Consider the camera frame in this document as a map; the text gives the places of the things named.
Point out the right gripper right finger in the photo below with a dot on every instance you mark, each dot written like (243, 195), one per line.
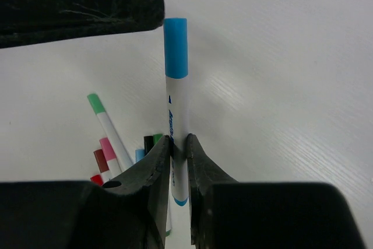
(226, 213)

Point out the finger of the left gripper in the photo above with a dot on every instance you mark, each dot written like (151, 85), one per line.
(27, 22)

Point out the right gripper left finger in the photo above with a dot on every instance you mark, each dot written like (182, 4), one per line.
(130, 211)

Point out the pink capped pen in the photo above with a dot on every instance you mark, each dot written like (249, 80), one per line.
(110, 157)

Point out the red capped pen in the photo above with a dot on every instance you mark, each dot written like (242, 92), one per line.
(97, 179)

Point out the light green capped pen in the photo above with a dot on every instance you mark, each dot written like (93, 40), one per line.
(125, 161)

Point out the maroon capped pen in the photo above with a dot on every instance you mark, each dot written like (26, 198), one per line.
(102, 165)

